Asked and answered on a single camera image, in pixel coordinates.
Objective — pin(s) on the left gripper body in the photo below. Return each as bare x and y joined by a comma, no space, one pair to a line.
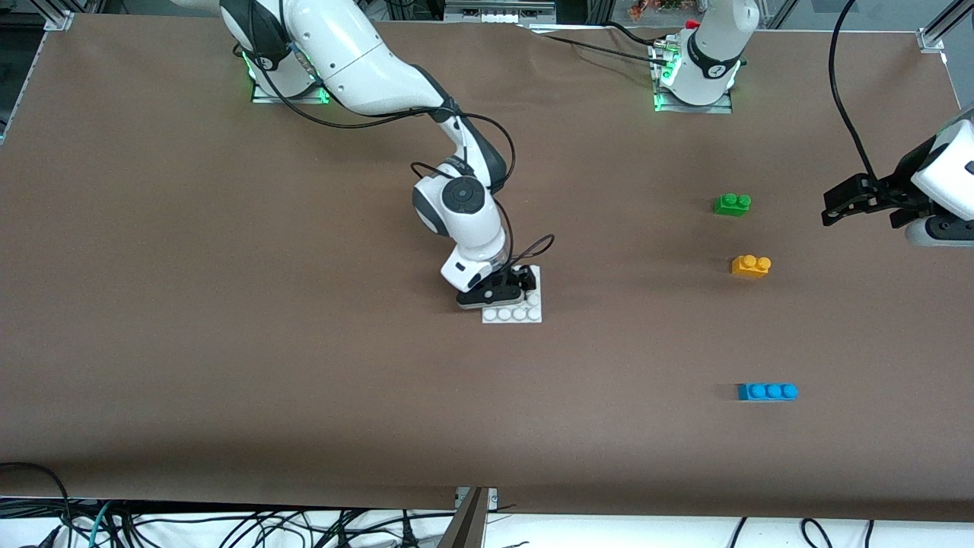
895,189

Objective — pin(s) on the white studded base plate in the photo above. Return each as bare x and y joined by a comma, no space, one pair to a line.
521,313

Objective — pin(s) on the yellow two-stud block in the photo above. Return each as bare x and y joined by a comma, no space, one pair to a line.
750,266

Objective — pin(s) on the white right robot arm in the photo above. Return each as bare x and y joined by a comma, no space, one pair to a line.
358,61

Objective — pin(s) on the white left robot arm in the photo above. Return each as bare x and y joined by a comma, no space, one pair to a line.
711,46

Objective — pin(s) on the green two-stud block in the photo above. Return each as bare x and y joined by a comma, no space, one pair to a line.
732,205

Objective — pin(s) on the blue three-stud block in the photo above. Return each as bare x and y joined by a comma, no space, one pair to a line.
767,392

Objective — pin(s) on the aluminium table edge profile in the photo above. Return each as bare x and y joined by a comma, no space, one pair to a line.
470,521

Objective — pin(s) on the brown table cover sheet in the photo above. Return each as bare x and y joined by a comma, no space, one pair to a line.
228,304

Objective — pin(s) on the orange background object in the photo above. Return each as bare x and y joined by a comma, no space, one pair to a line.
654,7

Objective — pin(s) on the aluminium corner frame profile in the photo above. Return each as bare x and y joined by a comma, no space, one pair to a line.
59,17
940,30

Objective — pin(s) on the grey metal rail fixture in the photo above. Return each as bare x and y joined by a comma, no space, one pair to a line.
498,11

